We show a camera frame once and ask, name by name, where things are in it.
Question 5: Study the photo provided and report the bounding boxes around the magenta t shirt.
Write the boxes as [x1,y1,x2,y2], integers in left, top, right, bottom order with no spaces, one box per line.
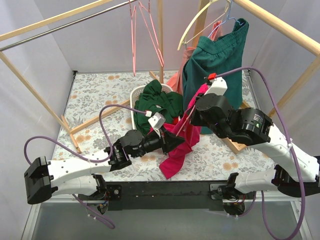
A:
[159,84,208,179]

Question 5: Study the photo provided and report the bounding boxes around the pink wire hanger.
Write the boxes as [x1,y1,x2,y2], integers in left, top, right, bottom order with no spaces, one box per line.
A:
[129,0,137,77]
[138,0,164,67]
[173,92,203,141]

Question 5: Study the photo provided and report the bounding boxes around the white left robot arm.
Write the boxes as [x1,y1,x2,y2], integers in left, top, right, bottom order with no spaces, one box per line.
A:
[24,128,185,205]

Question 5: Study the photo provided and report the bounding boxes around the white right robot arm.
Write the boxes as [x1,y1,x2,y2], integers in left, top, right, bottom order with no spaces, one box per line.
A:
[191,93,320,199]

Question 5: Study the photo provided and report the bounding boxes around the salmon garment on hanger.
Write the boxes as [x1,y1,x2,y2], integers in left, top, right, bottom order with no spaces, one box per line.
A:
[166,20,222,95]

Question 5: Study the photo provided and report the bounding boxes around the teal shorts on hanger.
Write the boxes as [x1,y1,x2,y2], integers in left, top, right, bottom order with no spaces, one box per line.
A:
[181,17,250,136]

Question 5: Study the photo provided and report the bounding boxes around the cream wooden hanger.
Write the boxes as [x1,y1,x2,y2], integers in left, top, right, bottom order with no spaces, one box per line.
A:
[177,0,231,51]

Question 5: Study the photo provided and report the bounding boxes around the red garment in basket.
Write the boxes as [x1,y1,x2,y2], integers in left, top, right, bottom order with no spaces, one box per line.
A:
[172,116,181,125]

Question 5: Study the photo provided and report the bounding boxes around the dark green garment in basket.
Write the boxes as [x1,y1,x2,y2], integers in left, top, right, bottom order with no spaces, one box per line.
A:
[134,79,184,132]

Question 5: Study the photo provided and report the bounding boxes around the white laundry basket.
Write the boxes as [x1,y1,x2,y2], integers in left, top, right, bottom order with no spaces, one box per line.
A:
[130,83,173,130]

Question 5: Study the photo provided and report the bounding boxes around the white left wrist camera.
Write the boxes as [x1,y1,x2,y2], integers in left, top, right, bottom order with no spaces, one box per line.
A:
[145,110,166,136]

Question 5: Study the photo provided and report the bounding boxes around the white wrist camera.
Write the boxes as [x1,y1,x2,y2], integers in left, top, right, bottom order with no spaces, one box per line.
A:
[204,73,228,96]
[145,110,166,136]

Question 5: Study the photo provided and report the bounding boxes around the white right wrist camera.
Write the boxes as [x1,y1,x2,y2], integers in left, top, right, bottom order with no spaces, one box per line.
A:
[204,73,228,96]

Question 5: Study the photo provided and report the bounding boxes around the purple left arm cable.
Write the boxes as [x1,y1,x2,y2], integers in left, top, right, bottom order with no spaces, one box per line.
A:
[24,104,152,230]

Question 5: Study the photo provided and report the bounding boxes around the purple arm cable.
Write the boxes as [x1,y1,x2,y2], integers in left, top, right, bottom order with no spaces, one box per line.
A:
[214,66,307,240]
[24,104,152,230]

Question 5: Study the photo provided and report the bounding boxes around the wooden clothes rack frame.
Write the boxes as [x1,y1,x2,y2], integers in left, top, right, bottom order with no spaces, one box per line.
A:
[0,0,320,155]

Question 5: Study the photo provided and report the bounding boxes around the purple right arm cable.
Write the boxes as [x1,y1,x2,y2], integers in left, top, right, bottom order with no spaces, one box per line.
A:
[214,66,307,240]

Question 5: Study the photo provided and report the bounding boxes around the metal hanging rail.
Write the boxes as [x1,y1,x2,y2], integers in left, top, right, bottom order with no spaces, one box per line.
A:
[0,0,135,52]

